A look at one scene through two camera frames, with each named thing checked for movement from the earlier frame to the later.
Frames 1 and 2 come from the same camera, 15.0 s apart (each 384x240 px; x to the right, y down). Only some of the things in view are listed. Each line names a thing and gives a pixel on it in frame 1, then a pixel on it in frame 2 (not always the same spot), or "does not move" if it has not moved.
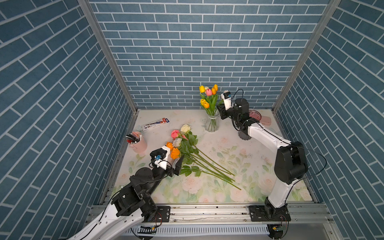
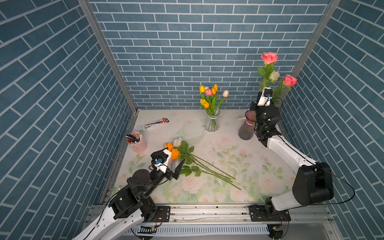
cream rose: [184, 128] -> [274, 76]
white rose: [177, 142] does not move
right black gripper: [223, 112] -> [254, 107]
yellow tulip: [205, 103] does not move
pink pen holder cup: [137, 141] does not move
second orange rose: [175, 153] does not move
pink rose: [174, 134] -> [269, 59]
